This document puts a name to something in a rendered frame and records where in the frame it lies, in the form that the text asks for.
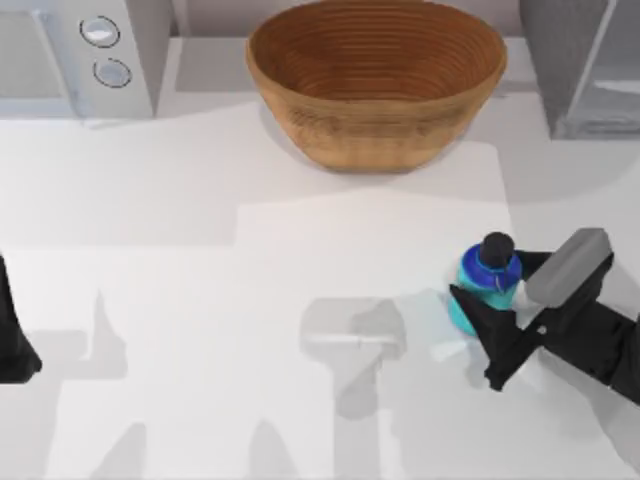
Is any glass microwave door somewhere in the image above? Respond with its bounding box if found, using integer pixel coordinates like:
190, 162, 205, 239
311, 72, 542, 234
0, 8, 76, 101

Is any brown wooden basket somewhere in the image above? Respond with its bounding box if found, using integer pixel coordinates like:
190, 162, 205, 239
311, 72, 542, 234
244, 0, 509, 175

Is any small round microwave knob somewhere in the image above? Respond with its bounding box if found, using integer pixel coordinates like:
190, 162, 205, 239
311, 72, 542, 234
92, 56, 134, 90

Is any pale microwave oven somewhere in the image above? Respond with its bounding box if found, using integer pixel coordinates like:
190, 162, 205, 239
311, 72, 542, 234
0, 0, 175, 122

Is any large round microwave knob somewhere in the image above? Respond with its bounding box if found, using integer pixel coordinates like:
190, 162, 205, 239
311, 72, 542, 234
78, 14, 122, 50

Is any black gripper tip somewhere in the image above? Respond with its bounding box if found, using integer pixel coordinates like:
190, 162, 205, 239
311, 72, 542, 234
0, 253, 44, 387

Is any blue bottle with black cap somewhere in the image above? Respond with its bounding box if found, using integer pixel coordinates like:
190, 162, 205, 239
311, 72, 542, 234
446, 231, 524, 338

